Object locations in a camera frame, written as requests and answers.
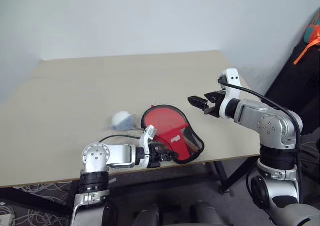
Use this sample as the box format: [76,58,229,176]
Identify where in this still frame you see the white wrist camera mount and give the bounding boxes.
[219,68,242,119]
[138,125,158,169]

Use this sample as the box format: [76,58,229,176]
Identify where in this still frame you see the teal orange bag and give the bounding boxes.
[303,8,320,47]

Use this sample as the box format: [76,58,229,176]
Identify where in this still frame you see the white blue-grey balled sock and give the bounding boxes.
[107,113,139,132]

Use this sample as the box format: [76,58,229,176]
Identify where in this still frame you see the black table floor bar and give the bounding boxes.
[0,185,76,215]

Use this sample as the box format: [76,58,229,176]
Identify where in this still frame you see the white floor cables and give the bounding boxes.
[0,180,74,226]

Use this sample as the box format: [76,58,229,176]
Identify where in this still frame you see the red black mesh paddle case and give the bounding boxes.
[140,104,206,166]

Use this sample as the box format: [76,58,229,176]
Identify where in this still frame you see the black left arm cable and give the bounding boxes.
[98,134,144,145]

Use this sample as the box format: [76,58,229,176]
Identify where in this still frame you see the red table tennis paddle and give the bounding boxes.
[144,106,202,152]

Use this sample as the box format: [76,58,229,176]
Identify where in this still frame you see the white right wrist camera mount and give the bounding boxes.
[219,68,242,119]

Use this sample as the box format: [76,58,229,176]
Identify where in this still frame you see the black chair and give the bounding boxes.
[264,42,320,137]

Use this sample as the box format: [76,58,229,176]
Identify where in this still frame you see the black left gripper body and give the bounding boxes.
[148,143,169,169]

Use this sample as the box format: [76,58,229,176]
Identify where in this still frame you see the orange strap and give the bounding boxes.
[293,37,320,66]

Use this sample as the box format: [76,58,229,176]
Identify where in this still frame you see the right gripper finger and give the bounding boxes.
[203,105,221,117]
[187,95,209,110]

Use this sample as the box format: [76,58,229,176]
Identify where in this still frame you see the white power strip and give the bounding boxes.
[0,210,16,226]

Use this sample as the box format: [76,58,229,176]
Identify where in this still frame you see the dark rounded shape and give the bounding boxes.
[132,204,161,226]

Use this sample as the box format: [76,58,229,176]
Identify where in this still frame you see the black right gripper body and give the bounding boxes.
[204,90,227,118]

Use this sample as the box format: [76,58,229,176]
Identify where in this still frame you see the black table leg frame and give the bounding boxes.
[206,157,261,195]

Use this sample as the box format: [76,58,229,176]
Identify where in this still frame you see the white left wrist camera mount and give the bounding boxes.
[138,125,158,169]

